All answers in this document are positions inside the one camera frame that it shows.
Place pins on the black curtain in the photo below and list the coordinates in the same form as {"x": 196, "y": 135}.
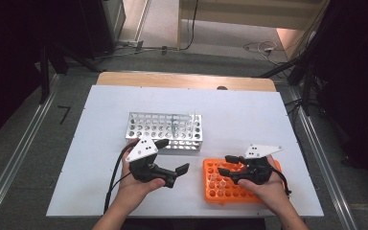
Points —
{"x": 357, "y": 80}
{"x": 6, "y": 64}

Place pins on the orange plastic test tube rack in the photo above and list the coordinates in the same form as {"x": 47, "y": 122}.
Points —
{"x": 214, "y": 198}

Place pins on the person's right hand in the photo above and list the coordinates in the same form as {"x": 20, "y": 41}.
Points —
{"x": 268, "y": 193}

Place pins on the light wooden panel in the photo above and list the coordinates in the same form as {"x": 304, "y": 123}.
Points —
{"x": 286, "y": 41}

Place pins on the metal floor rail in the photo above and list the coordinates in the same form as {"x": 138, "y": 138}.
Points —
{"x": 341, "y": 204}
{"x": 22, "y": 143}

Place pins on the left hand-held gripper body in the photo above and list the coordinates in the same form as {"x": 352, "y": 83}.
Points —
{"x": 142, "y": 150}

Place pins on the grey power strip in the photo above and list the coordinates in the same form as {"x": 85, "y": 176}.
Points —
{"x": 131, "y": 44}

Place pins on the wooden table edge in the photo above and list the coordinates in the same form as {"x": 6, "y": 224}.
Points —
{"x": 172, "y": 80}

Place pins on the dark table grommet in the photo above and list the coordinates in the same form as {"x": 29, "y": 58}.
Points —
{"x": 222, "y": 88}

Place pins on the silver metal test tube rack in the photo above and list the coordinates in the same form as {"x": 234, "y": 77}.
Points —
{"x": 140, "y": 126}

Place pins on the dark cabinet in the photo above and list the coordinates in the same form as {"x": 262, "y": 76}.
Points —
{"x": 99, "y": 25}

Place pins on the cluster of clear test tubes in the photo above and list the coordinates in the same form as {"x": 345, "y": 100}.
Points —
{"x": 220, "y": 185}

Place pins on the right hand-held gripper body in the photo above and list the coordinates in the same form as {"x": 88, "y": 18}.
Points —
{"x": 262, "y": 150}

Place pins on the light wooden furniture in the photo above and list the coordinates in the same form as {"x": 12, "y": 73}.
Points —
{"x": 236, "y": 19}

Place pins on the black metal stand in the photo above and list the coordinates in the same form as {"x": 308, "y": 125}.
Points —
{"x": 307, "y": 86}
{"x": 44, "y": 80}

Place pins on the person's left hand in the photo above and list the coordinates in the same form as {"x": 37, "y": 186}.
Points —
{"x": 131, "y": 190}

